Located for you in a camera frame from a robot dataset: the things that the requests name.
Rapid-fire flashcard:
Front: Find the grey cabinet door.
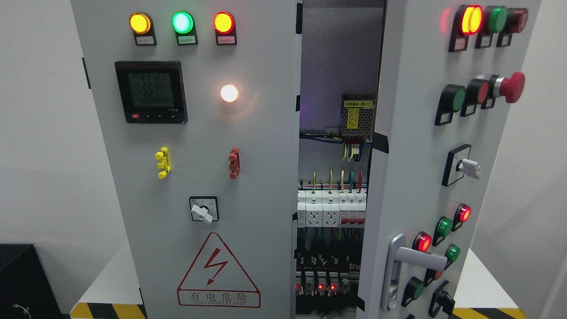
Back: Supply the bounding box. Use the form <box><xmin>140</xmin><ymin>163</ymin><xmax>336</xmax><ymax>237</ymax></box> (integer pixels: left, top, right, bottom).
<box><xmin>356</xmin><ymin>0</ymin><xmax>541</xmax><ymax>319</ymax></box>
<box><xmin>71</xmin><ymin>0</ymin><xmax>300</xmax><ymax>319</ymax></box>

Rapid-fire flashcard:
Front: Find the red indicator light left door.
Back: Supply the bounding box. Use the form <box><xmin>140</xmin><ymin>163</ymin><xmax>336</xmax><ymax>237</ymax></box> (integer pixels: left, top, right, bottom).
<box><xmin>213</xmin><ymin>12</ymin><xmax>237</xmax><ymax>45</ymax></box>

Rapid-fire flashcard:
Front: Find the green indicator light left door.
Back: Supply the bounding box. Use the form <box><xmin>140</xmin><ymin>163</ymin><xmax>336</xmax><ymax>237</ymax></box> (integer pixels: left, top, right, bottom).
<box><xmin>171</xmin><ymin>11</ymin><xmax>198</xmax><ymax>45</ymax></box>

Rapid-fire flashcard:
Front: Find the yellow indicator light left door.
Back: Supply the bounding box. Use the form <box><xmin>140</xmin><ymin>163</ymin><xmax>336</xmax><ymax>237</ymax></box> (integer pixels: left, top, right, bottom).
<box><xmin>129</xmin><ymin>12</ymin><xmax>157</xmax><ymax>45</ymax></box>

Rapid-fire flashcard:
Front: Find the red lit indicator right door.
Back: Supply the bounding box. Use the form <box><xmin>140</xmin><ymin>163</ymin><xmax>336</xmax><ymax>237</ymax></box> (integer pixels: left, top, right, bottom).
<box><xmin>448</xmin><ymin>4</ymin><xmax>483</xmax><ymax>52</ymax></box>

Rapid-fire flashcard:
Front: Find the red test terminal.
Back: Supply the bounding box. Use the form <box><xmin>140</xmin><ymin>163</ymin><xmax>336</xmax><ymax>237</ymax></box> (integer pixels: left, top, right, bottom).
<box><xmin>228</xmin><ymin>147</ymin><xmax>241</xmax><ymax>179</ymax></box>

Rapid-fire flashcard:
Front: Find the white socket breaker row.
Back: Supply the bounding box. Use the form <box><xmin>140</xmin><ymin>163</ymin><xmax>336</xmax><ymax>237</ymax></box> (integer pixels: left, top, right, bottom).
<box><xmin>296</xmin><ymin>189</ymin><xmax>367</xmax><ymax>228</ymax></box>

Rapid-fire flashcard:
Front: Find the white indicator light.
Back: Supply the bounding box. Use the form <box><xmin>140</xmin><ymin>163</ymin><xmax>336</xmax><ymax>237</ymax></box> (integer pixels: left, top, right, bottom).
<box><xmin>219</xmin><ymin>84</ymin><xmax>239</xmax><ymax>103</ymax></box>

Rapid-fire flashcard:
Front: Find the perforated metal power supply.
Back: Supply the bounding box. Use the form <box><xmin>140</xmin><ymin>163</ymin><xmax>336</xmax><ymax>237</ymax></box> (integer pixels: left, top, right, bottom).
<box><xmin>340</xmin><ymin>94</ymin><xmax>376</xmax><ymax>138</ymax></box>

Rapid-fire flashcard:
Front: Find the yellow test terminal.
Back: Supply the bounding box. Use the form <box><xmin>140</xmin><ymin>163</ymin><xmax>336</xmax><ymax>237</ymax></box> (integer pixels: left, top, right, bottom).
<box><xmin>154</xmin><ymin>147</ymin><xmax>171</xmax><ymax>179</ymax></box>

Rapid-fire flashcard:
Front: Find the relay terminal row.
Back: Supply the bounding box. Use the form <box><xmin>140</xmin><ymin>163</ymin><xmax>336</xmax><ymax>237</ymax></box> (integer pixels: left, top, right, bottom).
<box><xmin>295</xmin><ymin>254</ymin><xmax>361</xmax><ymax>297</ymax></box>

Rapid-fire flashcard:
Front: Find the red electric hazard sticker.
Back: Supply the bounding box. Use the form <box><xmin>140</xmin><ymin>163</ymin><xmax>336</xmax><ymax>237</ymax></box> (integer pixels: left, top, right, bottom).
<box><xmin>177</xmin><ymin>232</ymin><xmax>261</xmax><ymax>308</ymax></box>

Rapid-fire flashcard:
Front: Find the black digital power meter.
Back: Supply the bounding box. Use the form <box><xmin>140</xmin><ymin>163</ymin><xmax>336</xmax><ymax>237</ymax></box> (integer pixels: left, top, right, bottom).
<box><xmin>115</xmin><ymin>60</ymin><xmax>188</xmax><ymax>124</ymax></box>

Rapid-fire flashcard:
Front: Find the white platform hazard stripe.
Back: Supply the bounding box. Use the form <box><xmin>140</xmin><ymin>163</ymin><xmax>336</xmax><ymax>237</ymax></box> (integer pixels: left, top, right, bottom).
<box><xmin>70</xmin><ymin>242</ymin><xmax>147</xmax><ymax>319</ymax></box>

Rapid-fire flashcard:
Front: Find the red emergency stop button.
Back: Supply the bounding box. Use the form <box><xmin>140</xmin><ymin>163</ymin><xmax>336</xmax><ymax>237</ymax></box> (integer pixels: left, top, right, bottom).
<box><xmin>481</xmin><ymin>71</ymin><xmax>526</xmax><ymax>109</ymax></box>

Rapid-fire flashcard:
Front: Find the black box lower left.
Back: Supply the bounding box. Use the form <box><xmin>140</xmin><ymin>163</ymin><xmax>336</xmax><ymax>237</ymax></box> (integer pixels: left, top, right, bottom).
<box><xmin>0</xmin><ymin>244</ymin><xmax>62</xmax><ymax>319</ymax></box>

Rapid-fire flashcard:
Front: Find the white rotary selector switch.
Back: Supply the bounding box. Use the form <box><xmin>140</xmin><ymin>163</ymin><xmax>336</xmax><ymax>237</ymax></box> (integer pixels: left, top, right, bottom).
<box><xmin>189</xmin><ymin>196</ymin><xmax>219</xmax><ymax>225</ymax></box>

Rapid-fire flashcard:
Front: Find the silver door handle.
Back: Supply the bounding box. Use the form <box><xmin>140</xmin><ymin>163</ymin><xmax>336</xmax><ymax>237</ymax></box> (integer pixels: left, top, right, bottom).
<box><xmin>381</xmin><ymin>233</ymin><xmax>447</xmax><ymax>312</ymax></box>

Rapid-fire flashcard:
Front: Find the white selector switch right door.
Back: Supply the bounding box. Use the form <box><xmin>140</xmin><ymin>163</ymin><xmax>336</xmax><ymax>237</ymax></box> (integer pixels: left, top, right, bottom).
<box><xmin>441</xmin><ymin>144</ymin><xmax>481</xmax><ymax>187</ymax></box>

